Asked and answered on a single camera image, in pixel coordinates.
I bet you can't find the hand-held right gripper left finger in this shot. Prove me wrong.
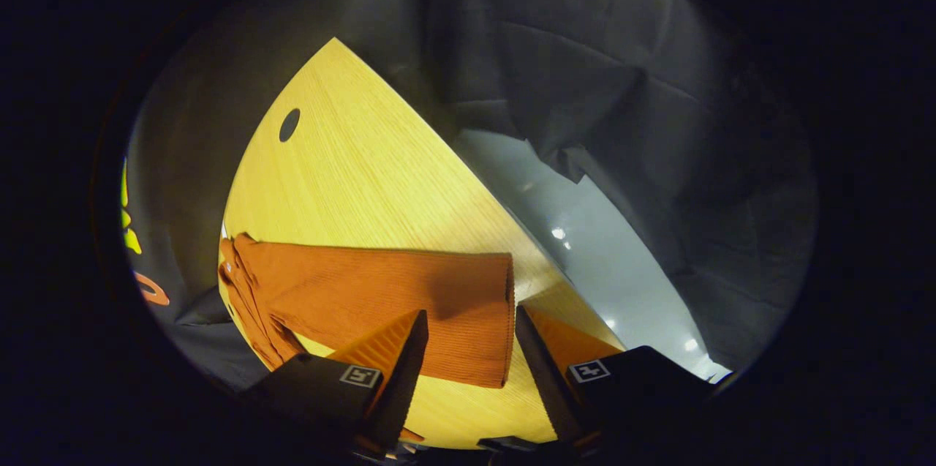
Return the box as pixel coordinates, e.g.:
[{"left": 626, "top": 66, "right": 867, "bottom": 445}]
[{"left": 241, "top": 309, "right": 430, "bottom": 456}]

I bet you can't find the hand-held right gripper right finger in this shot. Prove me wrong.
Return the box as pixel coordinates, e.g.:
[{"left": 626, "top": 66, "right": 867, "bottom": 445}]
[{"left": 515, "top": 304, "right": 722, "bottom": 452}]

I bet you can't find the orange ribbed shirt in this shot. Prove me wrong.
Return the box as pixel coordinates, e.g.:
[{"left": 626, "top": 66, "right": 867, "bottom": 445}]
[{"left": 218, "top": 232, "right": 516, "bottom": 388}]

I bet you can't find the black backdrop cloth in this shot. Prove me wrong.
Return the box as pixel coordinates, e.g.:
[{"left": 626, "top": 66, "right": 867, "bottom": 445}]
[{"left": 121, "top": 0, "right": 817, "bottom": 394}]

